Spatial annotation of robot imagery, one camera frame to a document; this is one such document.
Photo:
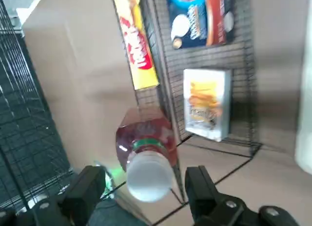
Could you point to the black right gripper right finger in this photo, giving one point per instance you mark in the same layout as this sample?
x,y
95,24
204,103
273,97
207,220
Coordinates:
x,y
202,194

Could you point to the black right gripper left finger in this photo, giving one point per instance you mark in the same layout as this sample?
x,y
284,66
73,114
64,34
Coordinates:
x,y
80,192

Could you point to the amber tea bottle white cap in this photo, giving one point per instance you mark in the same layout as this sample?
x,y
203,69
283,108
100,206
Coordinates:
x,y
148,143

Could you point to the cream plastic tray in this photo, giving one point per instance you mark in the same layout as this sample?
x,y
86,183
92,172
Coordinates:
x,y
304,114

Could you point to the white cracker box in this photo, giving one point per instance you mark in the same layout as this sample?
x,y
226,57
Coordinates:
x,y
204,104

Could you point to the yellow red cookie box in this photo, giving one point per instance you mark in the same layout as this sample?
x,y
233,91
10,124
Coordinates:
x,y
136,45

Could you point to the dark blue chocolate cookie box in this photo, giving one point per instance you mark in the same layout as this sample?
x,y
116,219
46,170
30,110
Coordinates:
x,y
200,19

